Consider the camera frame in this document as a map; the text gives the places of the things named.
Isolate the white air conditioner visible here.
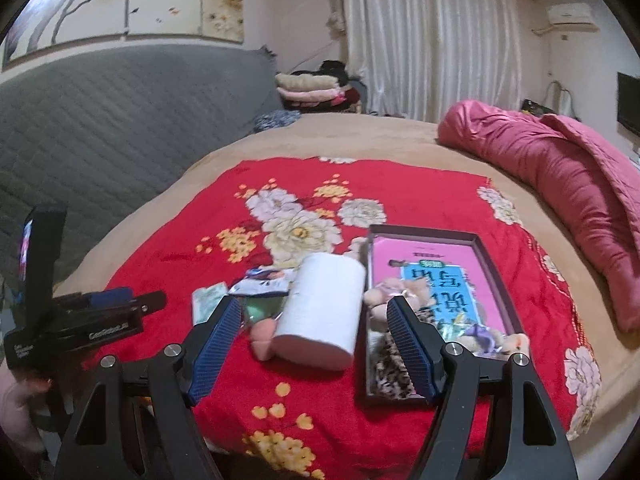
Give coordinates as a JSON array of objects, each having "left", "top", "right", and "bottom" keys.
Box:
[{"left": 545, "top": 3, "right": 599, "bottom": 29}]

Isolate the brown tray with pink print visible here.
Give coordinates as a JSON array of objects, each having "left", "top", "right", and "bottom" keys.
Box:
[{"left": 357, "top": 225, "right": 526, "bottom": 407}]

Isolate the plush bear purple dress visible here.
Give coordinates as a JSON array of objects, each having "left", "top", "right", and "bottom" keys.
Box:
[{"left": 462, "top": 324, "right": 502, "bottom": 357}]

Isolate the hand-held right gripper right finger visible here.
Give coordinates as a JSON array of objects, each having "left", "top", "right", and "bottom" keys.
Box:
[{"left": 386, "top": 297, "right": 581, "bottom": 480}]

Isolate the grey quilted headboard cover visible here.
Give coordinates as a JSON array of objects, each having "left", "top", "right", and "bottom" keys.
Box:
[{"left": 0, "top": 45, "right": 287, "bottom": 281}]

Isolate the pale green tissue pack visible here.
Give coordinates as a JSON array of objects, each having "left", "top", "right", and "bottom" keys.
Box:
[{"left": 191, "top": 282, "right": 231, "bottom": 326}]

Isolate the beige plush bear leopard dress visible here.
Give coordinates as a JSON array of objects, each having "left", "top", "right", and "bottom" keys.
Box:
[{"left": 362, "top": 279, "right": 437, "bottom": 398}]

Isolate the white blue plastic packet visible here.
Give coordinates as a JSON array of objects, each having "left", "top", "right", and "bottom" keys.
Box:
[{"left": 229, "top": 266, "right": 297, "bottom": 297}]

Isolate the white curtain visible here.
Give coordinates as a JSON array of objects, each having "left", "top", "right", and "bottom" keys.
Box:
[{"left": 340, "top": 0, "right": 523, "bottom": 122}]

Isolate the pink quilt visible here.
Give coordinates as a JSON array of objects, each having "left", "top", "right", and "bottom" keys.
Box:
[{"left": 437, "top": 100, "right": 640, "bottom": 334}]

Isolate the dark red cloth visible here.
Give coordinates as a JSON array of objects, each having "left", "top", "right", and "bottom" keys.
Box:
[{"left": 339, "top": 87, "right": 369, "bottom": 112}]

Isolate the red floral blanket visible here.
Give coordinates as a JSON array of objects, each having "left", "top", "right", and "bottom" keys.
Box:
[{"left": 82, "top": 156, "right": 603, "bottom": 480}]

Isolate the pink folded cloth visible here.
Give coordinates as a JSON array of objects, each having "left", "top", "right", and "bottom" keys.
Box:
[{"left": 279, "top": 87, "right": 347, "bottom": 107}]

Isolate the person's left hand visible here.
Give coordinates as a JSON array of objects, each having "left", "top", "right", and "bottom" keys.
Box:
[{"left": 20, "top": 376, "right": 53, "bottom": 403}]

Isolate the white toilet paper roll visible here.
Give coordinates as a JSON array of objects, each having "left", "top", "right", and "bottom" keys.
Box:
[{"left": 270, "top": 252, "right": 367, "bottom": 372}]

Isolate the small beige plush bear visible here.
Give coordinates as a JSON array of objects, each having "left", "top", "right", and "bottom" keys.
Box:
[{"left": 499, "top": 332, "right": 531, "bottom": 359}]

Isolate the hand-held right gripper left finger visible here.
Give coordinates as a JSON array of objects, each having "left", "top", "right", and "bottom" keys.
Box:
[{"left": 52, "top": 296, "right": 243, "bottom": 480}]

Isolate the black television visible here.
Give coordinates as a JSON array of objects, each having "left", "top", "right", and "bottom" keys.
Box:
[{"left": 616, "top": 72, "right": 640, "bottom": 137}]

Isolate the peach plush toy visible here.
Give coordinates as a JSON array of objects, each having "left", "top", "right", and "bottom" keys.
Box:
[{"left": 250, "top": 317, "right": 283, "bottom": 362}]

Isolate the dark floral cloth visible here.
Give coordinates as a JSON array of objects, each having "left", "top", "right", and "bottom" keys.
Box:
[{"left": 252, "top": 111, "right": 302, "bottom": 134}]

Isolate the white bag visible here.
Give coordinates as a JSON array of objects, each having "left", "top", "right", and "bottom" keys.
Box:
[{"left": 542, "top": 81, "right": 577, "bottom": 117}]

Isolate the person's left forearm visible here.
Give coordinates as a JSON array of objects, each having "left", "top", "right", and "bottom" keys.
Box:
[{"left": 0, "top": 372, "right": 43, "bottom": 468}]

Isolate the black garment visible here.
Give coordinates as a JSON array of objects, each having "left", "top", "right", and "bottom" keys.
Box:
[{"left": 319, "top": 60, "right": 352, "bottom": 87}]

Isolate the wall painting with trees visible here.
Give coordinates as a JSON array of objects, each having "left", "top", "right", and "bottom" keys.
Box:
[{"left": 0, "top": 0, "right": 247, "bottom": 72}]

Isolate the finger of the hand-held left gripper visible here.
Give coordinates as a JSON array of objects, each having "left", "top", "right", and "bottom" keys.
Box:
[
  {"left": 86, "top": 287, "right": 135, "bottom": 310},
  {"left": 129, "top": 291, "right": 168, "bottom": 315}
]

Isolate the green item in clear bag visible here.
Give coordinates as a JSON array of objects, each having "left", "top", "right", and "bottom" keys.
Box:
[{"left": 240, "top": 296, "right": 288, "bottom": 331}]

